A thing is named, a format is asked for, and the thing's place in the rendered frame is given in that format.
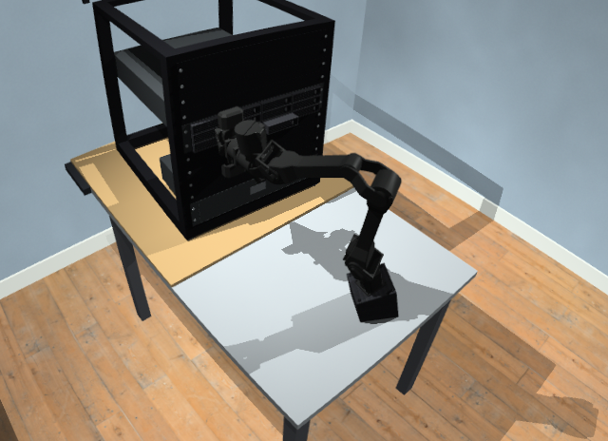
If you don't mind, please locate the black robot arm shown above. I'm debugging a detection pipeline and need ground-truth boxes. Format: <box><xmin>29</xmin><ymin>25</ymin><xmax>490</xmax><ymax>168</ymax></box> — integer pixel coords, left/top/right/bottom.
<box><xmin>235</xmin><ymin>120</ymin><xmax>402</xmax><ymax>296</ymax></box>

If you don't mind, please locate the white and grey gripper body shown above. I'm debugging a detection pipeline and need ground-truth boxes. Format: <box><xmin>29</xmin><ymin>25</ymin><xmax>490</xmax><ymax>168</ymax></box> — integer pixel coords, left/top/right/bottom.
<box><xmin>218</xmin><ymin>106</ymin><xmax>245</xmax><ymax>179</ymax></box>

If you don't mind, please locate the black rack frame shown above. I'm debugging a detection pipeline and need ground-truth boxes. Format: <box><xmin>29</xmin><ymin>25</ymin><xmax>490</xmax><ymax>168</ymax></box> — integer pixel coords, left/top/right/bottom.
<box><xmin>93</xmin><ymin>0</ymin><xmax>335</xmax><ymax>240</ymax></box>

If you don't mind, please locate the tan wooden board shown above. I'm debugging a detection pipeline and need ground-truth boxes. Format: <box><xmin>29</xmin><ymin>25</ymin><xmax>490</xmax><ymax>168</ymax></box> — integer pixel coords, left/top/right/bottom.
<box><xmin>70</xmin><ymin>137</ymin><xmax>353</xmax><ymax>287</ymax></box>

